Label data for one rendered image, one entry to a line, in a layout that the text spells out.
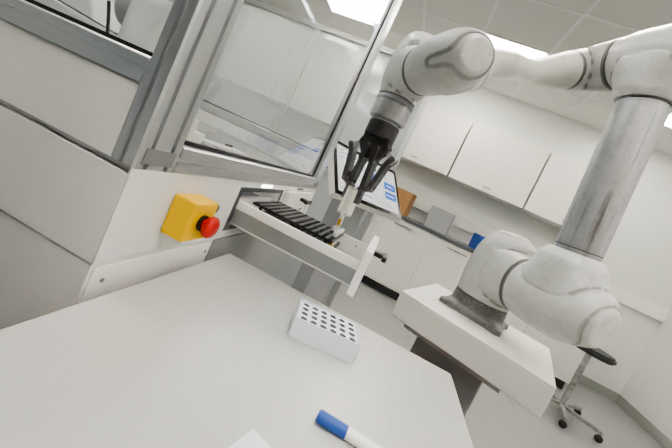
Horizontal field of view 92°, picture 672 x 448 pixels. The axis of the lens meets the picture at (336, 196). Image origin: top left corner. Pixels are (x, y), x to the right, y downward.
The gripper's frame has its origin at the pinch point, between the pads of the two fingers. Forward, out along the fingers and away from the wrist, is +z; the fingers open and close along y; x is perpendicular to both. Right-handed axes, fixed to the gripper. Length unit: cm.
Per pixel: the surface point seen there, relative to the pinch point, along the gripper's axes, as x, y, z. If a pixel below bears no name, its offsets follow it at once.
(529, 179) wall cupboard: -350, -19, -87
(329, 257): 4.6, -3.7, 13.0
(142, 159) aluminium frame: 44.3, 9.0, 4.2
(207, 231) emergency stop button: 31.3, 6.2, 13.0
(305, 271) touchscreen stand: -84, 49, 52
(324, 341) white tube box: 17.6, -15.9, 22.5
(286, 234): 8.2, 7.1, 12.9
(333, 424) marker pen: 31.0, -26.4, 23.1
